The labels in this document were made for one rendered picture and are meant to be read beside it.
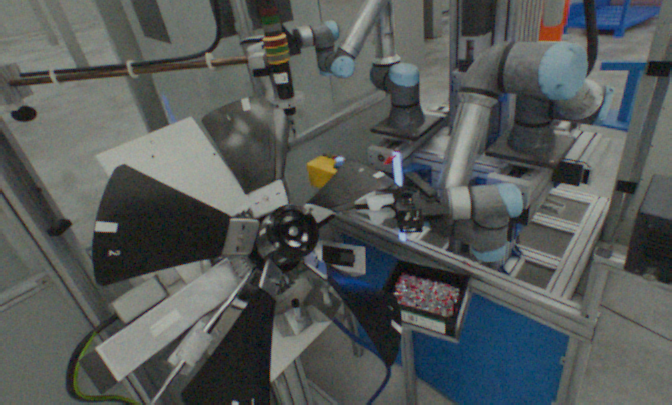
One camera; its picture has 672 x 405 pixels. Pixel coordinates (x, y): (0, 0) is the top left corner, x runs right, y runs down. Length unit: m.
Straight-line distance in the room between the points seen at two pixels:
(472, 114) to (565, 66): 0.21
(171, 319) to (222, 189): 0.37
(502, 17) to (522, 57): 0.60
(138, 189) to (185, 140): 0.38
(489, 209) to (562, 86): 0.30
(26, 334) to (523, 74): 1.53
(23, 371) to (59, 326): 0.14
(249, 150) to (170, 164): 0.26
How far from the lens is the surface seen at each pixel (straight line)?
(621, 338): 2.36
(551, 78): 0.98
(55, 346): 1.64
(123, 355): 0.92
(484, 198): 0.93
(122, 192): 0.82
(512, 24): 1.58
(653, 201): 0.94
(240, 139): 0.98
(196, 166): 1.15
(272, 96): 0.81
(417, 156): 1.69
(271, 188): 0.92
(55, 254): 1.31
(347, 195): 0.99
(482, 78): 1.03
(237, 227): 0.86
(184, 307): 0.94
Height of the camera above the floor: 1.72
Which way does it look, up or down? 31 degrees down
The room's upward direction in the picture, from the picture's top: 9 degrees counter-clockwise
